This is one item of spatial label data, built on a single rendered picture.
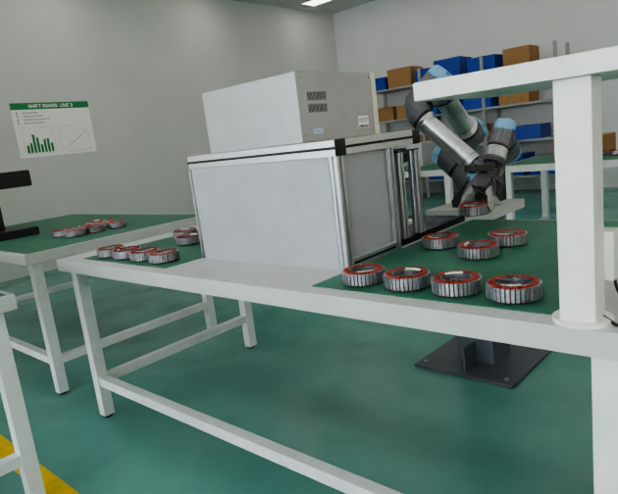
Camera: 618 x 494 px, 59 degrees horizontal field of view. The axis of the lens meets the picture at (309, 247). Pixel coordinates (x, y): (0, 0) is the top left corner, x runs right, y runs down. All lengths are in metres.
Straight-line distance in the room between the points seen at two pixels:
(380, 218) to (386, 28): 8.46
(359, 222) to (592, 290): 0.76
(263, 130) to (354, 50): 8.72
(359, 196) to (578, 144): 0.75
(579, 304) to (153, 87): 7.16
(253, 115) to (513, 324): 1.03
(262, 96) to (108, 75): 5.90
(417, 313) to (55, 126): 6.26
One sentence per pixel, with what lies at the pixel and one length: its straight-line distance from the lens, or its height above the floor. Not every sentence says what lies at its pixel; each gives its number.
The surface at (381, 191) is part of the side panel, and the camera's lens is 1.69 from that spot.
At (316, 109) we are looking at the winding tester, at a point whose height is 1.21.
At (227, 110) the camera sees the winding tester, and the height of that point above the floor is 1.25.
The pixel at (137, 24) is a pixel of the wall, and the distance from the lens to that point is 7.94.
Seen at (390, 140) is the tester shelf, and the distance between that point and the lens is 1.72.
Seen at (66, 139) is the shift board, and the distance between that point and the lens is 7.16.
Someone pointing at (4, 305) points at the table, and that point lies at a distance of 2.01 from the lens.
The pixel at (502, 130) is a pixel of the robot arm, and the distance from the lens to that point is 2.08.
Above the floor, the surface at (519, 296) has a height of 0.77.
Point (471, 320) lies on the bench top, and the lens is 1.14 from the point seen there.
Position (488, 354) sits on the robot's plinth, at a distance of 2.69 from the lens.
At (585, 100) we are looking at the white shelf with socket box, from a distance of 1.01.
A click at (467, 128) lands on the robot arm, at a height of 1.09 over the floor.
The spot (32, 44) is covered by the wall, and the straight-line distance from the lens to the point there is 7.22.
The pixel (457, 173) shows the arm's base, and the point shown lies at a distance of 2.55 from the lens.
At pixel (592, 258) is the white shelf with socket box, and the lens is 1.04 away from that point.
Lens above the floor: 1.12
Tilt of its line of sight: 11 degrees down
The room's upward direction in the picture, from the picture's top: 7 degrees counter-clockwise
